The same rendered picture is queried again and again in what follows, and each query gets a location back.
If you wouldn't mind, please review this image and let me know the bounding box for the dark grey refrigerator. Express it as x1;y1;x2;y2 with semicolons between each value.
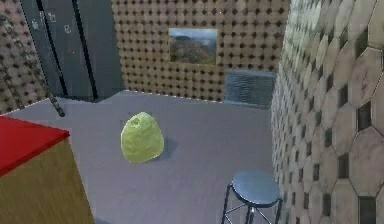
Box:
19;0;125;103

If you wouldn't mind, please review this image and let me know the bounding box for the red-topped wooden stand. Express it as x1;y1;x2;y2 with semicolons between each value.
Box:
0;114;95;224

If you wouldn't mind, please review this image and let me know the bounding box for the yellow-green lumpy object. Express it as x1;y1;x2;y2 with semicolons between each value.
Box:
120;111;165;164

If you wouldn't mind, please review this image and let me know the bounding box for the framed landscape picture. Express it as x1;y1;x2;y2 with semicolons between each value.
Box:
168;27;218;66

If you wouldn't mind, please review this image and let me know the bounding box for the blue round metal stool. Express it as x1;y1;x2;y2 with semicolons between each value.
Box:
220;169;284;224

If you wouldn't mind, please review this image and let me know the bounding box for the black refrigerator handle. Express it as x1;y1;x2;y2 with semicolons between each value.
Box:
35;0;69;98
70;0;100;102

